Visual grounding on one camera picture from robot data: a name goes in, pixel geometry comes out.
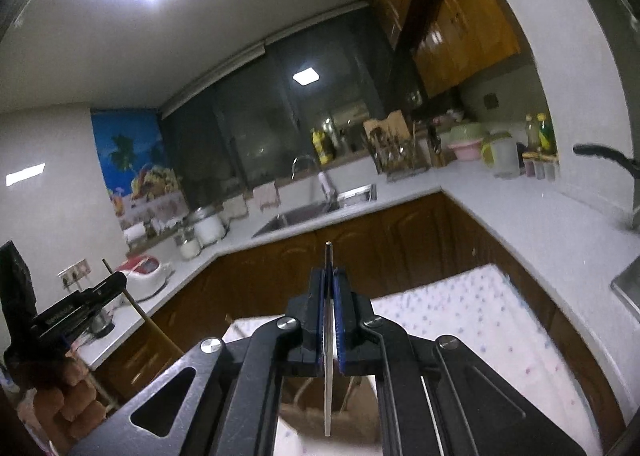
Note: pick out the stainless steel basin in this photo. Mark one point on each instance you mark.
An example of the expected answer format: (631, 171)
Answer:
(627, 286)

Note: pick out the pink green bowl stack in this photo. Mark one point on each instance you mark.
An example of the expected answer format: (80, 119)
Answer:
(465, 145)

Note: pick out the green oil bottle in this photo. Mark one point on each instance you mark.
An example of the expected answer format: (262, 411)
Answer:
(547, 135)

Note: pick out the tropical wall poster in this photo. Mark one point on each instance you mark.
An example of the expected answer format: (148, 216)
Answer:
(130, 155)

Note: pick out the white container green lid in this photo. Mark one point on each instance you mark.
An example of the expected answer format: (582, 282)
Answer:
(502, 158)

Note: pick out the chrome faucet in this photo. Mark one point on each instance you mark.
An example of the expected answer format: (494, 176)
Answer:
(327, 186)

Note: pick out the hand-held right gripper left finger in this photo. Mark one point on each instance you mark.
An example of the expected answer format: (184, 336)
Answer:
(320, 316)

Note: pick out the white wall socket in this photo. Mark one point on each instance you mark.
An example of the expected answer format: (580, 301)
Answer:
(75, 273)

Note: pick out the brown lower cabinets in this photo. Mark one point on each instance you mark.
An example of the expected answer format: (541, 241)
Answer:
(350, 241)

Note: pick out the brown oil bottle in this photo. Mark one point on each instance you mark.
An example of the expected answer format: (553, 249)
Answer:
(532, 135)

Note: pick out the spice jar set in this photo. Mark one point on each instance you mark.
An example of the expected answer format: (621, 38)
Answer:
(540, 168)

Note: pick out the dark kitchen window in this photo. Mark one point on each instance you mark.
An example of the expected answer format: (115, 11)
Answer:
(250, 135)

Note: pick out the steel cup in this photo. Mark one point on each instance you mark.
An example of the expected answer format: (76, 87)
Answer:
(102, 326)

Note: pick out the wooden wall cabinets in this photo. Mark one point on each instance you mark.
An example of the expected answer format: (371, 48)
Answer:
(450, 35)

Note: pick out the yellow bottle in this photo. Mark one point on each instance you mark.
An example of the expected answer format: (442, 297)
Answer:
(322, 145)

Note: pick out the steel kitchen sink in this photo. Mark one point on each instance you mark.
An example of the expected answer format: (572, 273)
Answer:
(300, 218)

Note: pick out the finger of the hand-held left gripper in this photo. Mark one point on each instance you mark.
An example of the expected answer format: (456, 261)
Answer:
(75, 311)

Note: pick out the red white rice cooker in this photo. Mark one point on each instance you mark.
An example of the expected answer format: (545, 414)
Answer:
(145, 276)

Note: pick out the white kitchen countertop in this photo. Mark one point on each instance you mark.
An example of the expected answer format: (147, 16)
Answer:
(500, 216)

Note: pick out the dish rack with utensils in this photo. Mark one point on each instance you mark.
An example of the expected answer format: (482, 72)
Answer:
(395, 150)

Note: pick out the dark utensil caddy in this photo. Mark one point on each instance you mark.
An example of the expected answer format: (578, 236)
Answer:
(437, 148)

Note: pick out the beige dishcloth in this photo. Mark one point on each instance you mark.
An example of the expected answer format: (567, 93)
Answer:
(265, 196)
(235, 209)

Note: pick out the white pot with lid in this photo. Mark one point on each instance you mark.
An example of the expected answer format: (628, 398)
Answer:
(210, 228)

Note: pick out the white floral tablecloth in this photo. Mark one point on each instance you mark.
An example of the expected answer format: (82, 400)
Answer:
(475, 306)

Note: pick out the person's left hand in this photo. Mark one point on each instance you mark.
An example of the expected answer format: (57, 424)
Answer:
(75, 401)

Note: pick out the dark wall outlet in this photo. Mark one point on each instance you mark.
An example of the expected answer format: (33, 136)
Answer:
(491, 101)

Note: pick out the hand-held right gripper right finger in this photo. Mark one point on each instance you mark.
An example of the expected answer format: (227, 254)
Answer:
(340, 316)

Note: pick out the white glass jar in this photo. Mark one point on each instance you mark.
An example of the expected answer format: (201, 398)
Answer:
(189, 248)

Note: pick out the wooden chopstick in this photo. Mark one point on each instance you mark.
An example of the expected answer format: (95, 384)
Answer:
(150, 327)

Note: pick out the silver metal chopstick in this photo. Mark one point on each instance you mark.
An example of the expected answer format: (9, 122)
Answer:
(328, 256)

